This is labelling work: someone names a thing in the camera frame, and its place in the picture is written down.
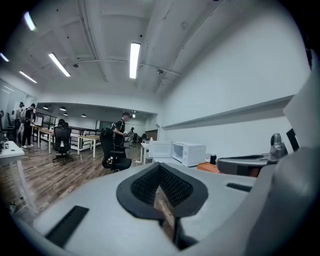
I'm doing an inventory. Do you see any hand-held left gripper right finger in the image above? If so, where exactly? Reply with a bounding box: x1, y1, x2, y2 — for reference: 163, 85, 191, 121
158, 161, 258, 252

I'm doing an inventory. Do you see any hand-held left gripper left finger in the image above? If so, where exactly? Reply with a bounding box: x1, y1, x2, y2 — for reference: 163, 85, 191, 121
32, 161, 180, 256

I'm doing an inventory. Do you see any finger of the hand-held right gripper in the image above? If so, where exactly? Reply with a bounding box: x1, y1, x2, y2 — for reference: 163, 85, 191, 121
216, 157, 270, 178

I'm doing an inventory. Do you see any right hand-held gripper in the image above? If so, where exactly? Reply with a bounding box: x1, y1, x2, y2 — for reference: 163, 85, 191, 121
267, 64, 320, 165

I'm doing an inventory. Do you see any white microwave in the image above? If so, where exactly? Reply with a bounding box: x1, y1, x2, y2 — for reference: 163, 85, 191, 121
148, 140, 207, 168

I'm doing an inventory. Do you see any black office chair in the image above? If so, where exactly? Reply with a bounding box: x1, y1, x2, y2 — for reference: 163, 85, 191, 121
99, 127, 133, 173
52, 122, 75, 166

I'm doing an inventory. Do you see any wooden top table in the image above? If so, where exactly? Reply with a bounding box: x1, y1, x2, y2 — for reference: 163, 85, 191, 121
76, 134, 101, 159
36, 126, 55, 155

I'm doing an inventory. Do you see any white desk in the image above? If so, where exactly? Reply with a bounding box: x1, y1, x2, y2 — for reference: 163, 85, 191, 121
0, 140, 38, 216

